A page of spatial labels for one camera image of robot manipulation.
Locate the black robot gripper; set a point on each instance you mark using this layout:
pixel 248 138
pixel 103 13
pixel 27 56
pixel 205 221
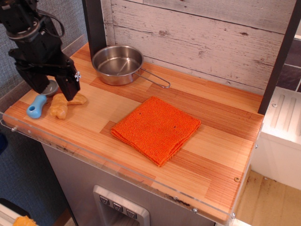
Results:
pixel 39 54

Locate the tan toy chicken piece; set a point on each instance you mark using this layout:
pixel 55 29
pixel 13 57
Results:
pixel 59 104

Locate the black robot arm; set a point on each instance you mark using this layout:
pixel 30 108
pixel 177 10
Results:
pixel 12 10

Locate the clear acrylic edge guard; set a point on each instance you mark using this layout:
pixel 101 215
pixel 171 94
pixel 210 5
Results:
pixel 218 216

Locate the stainless steel pot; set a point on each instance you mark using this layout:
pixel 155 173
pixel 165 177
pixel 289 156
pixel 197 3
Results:
pixel 121 65

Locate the orange knitted cloth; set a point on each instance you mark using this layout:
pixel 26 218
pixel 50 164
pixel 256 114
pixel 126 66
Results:
pixel 156 129

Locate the grey toy fridge cabinet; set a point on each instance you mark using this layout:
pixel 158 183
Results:
pixel 78 178

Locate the silver dispenser panel with buttons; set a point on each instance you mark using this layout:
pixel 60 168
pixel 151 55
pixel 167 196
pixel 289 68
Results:
pixel 115 210

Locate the yellow object at corner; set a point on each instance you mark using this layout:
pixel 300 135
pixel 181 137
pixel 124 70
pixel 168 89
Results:
pixel 24 221

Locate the white toy sink unit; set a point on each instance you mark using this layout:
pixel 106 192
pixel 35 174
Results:
pixel 277 154

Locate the blue handled grey spoon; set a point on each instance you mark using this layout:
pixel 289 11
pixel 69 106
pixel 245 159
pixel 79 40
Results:
pixel 35 109

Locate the dark left post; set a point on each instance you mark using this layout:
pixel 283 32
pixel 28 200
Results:
pixel 94 25

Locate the dark post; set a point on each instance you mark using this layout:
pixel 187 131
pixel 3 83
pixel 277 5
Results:
pixel 282 55
pixel 94 25

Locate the dark right post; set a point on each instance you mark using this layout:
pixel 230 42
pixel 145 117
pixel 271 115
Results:
pixel 282 55

